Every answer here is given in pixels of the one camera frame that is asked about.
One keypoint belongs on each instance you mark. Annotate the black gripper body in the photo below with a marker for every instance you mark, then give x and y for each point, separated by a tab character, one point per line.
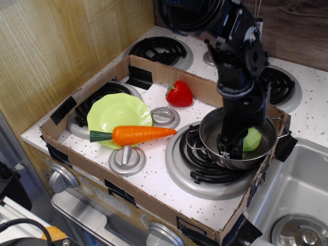
242	109

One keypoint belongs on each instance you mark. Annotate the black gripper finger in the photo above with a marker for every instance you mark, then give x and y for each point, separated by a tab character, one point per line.
236	149
222	150

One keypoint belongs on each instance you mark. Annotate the light green toy broccoli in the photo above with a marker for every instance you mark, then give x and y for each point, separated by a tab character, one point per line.
252	140

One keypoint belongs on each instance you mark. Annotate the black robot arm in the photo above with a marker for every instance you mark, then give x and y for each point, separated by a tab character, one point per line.
234	42

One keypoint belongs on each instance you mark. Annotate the stainless steel pan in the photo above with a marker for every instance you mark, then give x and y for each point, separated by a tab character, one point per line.
210	128

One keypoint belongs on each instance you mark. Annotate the front right black burner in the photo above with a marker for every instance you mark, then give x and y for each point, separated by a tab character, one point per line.
190	168

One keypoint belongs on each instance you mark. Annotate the black burner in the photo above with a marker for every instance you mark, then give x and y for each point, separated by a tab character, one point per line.
286	92
190	168
165	50
77	118

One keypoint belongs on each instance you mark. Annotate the rear right black burner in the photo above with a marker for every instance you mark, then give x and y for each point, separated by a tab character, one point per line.
286	92

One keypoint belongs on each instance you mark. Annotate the silver knob rear stovetop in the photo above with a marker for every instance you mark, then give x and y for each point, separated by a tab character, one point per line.
208	59

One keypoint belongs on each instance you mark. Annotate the silver knob stovetop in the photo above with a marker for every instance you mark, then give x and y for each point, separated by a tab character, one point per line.
165	117
208	59
127	161

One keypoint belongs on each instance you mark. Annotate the red toy strawberry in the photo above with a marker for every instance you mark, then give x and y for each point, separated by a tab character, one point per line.
178	94

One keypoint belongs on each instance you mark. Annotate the silver knob middle stovetop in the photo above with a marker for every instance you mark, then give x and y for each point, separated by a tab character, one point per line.
165	117

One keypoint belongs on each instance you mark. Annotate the silver toy sink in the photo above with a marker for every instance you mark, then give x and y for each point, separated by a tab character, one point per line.
296	186

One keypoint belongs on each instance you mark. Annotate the hanging silver slotted spatula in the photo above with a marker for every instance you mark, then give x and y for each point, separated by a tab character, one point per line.
259	21

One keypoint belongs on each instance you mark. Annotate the silver knob front stovetop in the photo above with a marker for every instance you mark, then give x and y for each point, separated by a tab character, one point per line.
127	161

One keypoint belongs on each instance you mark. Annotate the rear left black burner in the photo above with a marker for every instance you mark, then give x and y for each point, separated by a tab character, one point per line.
165	50

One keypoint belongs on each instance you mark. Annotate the silver sink drain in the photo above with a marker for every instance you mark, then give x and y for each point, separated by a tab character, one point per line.
298	229

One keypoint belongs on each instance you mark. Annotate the orange toy carrot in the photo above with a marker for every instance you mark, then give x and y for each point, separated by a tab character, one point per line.
131	135

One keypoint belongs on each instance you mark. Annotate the silver right oven knob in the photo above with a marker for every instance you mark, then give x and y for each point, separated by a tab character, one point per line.
159	234

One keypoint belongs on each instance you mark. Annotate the silver oven knob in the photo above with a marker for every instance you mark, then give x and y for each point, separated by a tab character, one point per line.
159	234
61	179

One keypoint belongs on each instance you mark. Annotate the light green plastic plate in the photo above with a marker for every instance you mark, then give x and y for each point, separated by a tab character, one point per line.
119	109

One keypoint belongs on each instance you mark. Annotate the front left black burner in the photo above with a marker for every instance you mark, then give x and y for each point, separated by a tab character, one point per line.
77	118

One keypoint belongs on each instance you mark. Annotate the brown cardboard fence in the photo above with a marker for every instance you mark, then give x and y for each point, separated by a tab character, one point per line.
157	194

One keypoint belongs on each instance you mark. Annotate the silver left oven knob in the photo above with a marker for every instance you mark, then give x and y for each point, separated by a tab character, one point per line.
61	179

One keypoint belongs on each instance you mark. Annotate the orange object lower left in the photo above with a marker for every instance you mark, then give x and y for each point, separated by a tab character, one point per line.
55	233

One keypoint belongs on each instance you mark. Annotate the black device left edge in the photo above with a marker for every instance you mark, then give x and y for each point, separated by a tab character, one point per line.
12	187

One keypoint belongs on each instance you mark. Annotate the silver oven door handle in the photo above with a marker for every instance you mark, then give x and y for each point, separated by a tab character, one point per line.
88	222

